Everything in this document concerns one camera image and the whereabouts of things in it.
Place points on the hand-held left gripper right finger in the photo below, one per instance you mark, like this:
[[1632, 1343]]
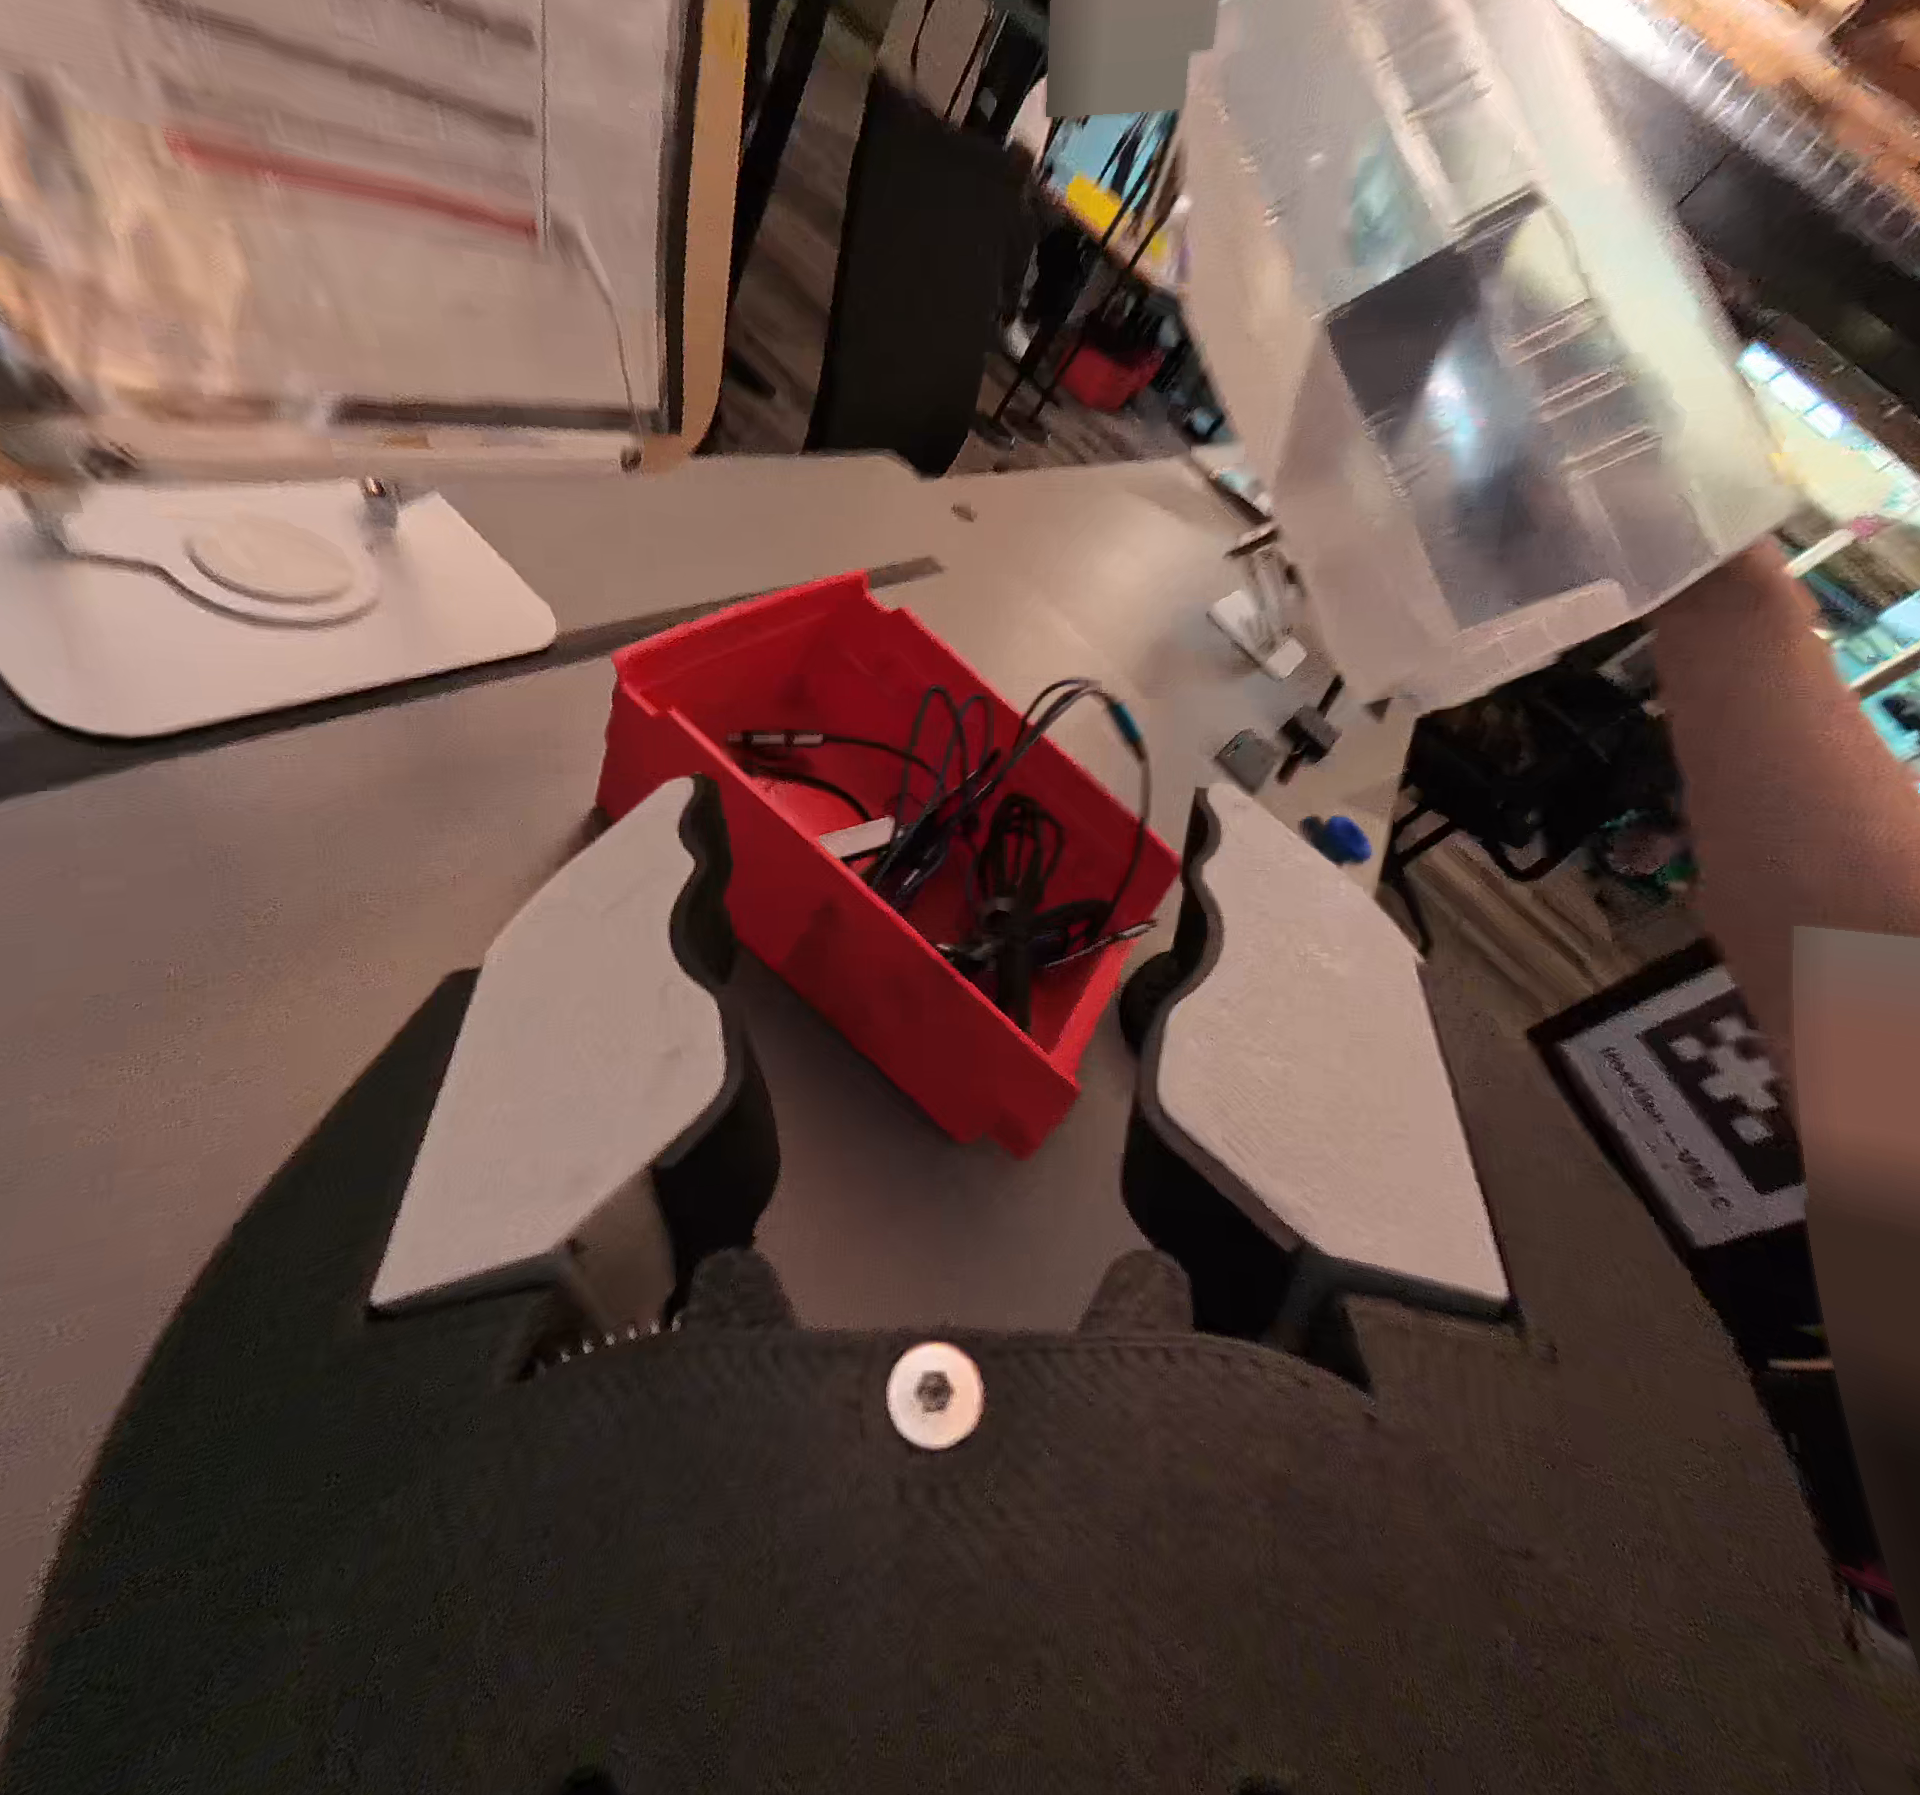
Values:
[[1321, 1060]]

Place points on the person's right forearm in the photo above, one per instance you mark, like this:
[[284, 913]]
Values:
[[1771, 744]]

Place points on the small grey device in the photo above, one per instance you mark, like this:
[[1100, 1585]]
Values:
[[1246, 761]]

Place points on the blue tape roll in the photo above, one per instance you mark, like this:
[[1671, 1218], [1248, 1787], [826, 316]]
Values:
[[1334, 837]]

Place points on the translucent white plastic bin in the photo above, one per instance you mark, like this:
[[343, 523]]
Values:
[[1427, 324]]

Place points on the red plastic bin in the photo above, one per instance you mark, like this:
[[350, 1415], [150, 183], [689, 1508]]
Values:
[[840, 956], [1111, 379]]

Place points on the black office chair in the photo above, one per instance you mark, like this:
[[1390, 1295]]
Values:
[[915, 295]]

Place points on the document stand with instruction sheet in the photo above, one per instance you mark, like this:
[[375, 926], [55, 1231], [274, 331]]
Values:
[[332, 54]]

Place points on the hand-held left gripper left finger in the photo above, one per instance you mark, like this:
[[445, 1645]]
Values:
[[555, 1060]]

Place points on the small dark grey box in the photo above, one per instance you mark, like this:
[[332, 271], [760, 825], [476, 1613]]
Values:
[[1308, 733]]

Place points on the black framed marker sign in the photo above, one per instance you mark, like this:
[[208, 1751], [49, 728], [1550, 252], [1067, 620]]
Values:
[[1725, 1074]]

